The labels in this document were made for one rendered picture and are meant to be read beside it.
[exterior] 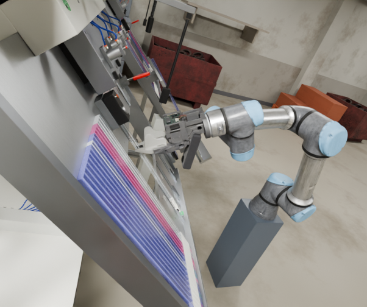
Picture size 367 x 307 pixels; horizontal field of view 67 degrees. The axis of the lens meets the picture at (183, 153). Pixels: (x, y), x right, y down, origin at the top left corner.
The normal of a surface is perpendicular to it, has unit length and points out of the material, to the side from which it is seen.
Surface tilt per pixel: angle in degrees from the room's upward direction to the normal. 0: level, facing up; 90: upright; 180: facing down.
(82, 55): 90
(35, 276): 0
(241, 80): 90
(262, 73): 90
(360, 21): 90
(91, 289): 0
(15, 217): 0
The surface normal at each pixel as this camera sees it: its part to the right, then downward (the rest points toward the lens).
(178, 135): 0.15, 0.53
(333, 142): 0.45, 0.46
